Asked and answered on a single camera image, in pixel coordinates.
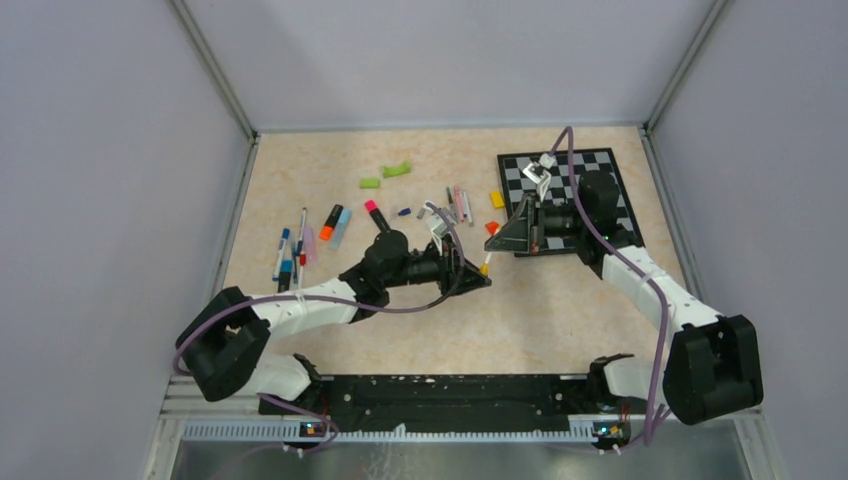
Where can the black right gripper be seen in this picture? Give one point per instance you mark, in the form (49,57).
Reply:
(524,233)

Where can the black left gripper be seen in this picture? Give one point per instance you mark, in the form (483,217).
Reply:
(448,263)

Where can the pink translucent pen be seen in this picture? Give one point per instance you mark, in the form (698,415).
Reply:
(458,204)

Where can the green thin pen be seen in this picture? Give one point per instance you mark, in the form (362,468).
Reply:
(450,199)

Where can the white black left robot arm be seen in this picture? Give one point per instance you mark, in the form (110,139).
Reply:
(224,347)

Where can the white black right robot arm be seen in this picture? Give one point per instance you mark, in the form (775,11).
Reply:
(707,364)

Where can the red white thin pen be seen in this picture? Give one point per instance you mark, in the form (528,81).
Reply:
(303,220)

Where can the blue thin pen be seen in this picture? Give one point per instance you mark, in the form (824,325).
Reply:
(296,257)

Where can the yellow block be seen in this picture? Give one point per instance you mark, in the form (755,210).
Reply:
(497,200)

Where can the black grey chessboard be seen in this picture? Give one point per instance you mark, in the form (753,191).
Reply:
(514,183)

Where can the pink black highlighter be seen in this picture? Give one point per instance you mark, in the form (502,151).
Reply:
(377,216)

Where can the green block right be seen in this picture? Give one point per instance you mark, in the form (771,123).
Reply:
(393,171)

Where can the green block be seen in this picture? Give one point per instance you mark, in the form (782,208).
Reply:
(393,171)
(369,183)

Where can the light blue highlighter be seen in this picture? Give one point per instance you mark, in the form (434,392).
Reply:
(340,229)

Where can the green block left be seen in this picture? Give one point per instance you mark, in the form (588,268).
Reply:
(369,183)

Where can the orange black highlighter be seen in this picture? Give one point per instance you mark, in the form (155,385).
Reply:
(331,222)

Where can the pink pastel highlighter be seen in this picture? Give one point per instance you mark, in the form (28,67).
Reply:
(309,245)

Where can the black blue marker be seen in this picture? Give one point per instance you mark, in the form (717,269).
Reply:
(284,276)

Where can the blue white marker far left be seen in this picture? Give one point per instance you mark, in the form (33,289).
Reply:
(281,251)

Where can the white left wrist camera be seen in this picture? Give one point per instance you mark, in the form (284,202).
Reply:
(437,225)

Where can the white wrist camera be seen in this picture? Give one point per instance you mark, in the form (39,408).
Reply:
(437,225)
(538,171)

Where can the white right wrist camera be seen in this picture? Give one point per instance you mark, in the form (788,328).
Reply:
(538,171)

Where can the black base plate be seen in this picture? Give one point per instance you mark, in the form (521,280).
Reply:
(521,403)

